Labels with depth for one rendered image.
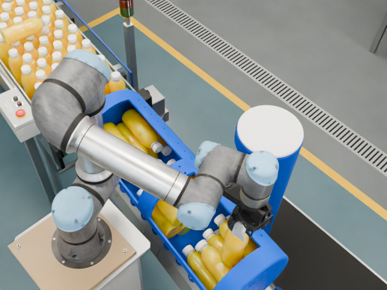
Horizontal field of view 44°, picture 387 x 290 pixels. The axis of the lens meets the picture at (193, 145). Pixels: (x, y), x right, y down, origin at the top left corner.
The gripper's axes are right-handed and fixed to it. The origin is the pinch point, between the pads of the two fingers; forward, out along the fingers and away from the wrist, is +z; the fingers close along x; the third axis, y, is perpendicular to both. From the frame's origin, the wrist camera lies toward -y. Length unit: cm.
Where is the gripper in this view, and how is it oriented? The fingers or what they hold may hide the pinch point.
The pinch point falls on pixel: (239, 226)
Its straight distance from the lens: 139.5
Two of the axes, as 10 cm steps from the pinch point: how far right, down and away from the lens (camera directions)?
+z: -0.4, 6.0, 8.0
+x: 8.0, -4.6, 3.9
